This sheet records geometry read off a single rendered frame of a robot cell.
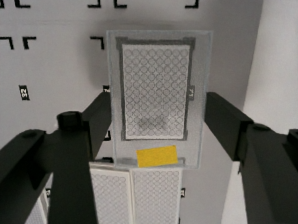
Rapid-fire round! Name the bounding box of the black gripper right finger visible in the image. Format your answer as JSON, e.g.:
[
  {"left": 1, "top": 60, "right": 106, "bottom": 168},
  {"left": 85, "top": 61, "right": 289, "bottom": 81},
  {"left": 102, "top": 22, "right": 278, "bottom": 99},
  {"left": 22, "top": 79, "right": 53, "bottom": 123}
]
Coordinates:
[{"left": 205, "top": 92, "right": 298, "bottom": 224}]

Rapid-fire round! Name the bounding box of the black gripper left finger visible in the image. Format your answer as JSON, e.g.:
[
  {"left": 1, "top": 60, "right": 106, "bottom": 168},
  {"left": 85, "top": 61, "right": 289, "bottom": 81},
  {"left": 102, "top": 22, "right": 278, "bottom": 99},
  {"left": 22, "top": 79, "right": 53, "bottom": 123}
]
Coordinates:
[{"left": 0, "top": 92, "right": 111, "bottom": 224}]

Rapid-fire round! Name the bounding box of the grey flat deck plate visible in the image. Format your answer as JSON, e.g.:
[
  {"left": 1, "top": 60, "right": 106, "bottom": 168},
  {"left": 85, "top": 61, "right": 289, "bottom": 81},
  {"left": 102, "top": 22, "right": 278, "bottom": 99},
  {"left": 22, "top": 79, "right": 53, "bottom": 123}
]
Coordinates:
[{"left": 0, "top": 0, "right": 264, "bottom": 224}]

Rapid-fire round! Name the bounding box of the clear plastic plate lid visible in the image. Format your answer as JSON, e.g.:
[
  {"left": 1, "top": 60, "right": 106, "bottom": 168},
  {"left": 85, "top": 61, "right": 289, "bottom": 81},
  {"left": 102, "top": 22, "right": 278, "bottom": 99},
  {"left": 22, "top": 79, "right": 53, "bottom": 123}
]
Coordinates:
[{"left": 106, "top": 30, "right": 213, "bottom": 170}]

